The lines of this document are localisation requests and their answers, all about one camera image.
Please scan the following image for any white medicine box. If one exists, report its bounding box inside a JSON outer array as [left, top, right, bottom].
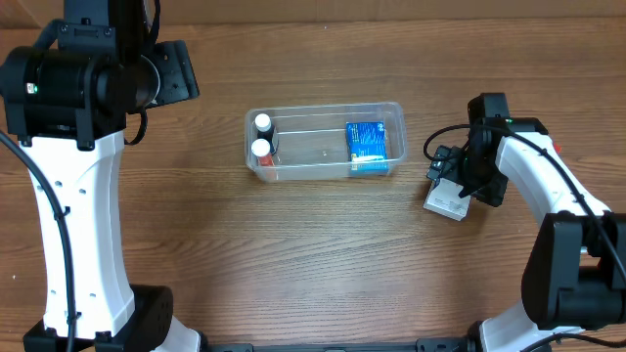
[[424, 179, 470, 221]]

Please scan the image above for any blue lozenge box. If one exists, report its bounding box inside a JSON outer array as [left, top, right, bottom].
[[345, 121, 389, 177]]

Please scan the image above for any dark bottle white cap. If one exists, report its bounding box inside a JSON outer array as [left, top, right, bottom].
[[254, 112, 279, 154]]

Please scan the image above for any orange bottle white cap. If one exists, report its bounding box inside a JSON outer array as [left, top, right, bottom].
[[250, 139, 275, 167]]

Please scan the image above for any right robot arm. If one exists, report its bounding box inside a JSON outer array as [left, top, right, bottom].
[[416, 93, 625, 351]]

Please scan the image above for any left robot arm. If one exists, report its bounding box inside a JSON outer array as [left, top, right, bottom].
[[1, 0, 208, 352]]

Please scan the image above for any clear plastic container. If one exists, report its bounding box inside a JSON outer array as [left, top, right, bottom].
[[245, 102, 408, 182]]

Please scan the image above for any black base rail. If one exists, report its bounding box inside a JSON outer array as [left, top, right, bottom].
[[200, 337, 482, 352]]

